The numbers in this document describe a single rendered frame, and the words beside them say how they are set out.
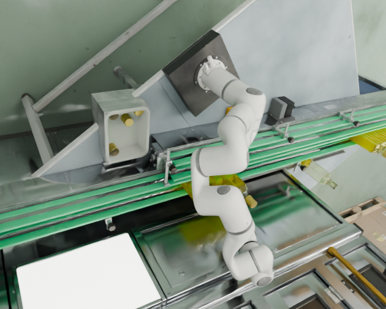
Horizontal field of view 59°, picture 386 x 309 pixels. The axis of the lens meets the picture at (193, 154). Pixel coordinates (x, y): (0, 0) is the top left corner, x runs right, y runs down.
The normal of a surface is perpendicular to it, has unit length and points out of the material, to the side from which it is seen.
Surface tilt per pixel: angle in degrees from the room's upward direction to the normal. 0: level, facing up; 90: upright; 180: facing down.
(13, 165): 90
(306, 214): 90
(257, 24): 0
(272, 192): 90
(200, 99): 1
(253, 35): 0
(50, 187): 90
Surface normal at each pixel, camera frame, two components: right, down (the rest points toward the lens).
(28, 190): 0.11, -0.82
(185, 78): 0.48, 0.55
